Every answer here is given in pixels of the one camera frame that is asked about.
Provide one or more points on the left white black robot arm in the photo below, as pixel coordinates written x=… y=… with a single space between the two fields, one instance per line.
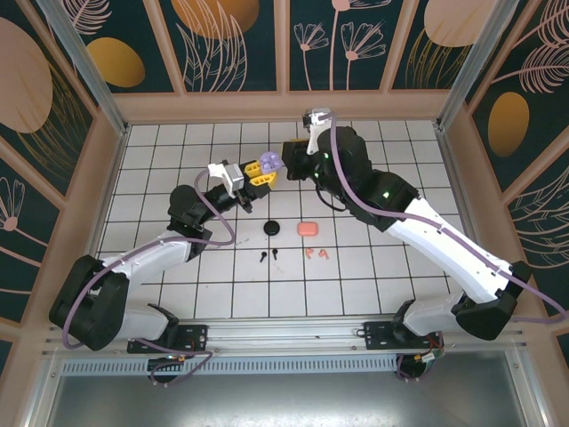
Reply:
x=151 y=267

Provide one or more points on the grey metal sheet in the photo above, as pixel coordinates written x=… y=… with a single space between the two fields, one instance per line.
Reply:
x=284 y=400

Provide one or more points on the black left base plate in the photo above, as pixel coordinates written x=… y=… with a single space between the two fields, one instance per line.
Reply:
x=195 y=338

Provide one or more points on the purple earbud charging case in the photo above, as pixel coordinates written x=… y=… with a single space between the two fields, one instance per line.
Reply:
x=270 y=161

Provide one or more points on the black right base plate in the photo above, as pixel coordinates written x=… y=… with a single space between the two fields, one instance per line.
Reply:
x=378 y=335

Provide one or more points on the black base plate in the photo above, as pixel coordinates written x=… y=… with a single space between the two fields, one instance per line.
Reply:
x=195 y=338
x=378 y=335

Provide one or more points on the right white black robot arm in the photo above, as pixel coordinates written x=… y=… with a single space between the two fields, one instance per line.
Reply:
x=444 y=251

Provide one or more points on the aluminium mounting rail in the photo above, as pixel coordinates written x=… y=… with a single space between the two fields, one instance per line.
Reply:
x=284 y=335

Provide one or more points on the coral earbud charging case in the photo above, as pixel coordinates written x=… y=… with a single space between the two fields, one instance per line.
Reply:
x=306 y=229

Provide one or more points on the black earbud charging case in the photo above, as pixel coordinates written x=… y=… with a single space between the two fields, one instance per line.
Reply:
x=271 y=228

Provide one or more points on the aluminium frame post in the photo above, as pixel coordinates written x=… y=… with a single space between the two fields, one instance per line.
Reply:
x=480 y=58
x=84 y=58

